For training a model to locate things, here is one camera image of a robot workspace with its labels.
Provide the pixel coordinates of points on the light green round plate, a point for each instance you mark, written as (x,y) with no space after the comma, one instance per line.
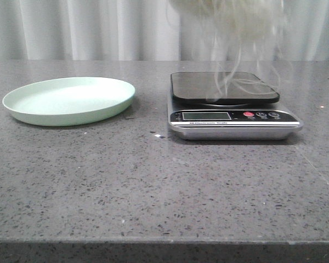
(69,101)

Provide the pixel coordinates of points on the silver black kitchen scale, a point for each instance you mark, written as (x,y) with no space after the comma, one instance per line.
(227,106)

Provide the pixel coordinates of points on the white vermicelli noodle bundle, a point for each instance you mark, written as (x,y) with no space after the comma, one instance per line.
(229,31)

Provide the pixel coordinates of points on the white pleated curtain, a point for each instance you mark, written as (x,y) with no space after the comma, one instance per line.
(144,30)

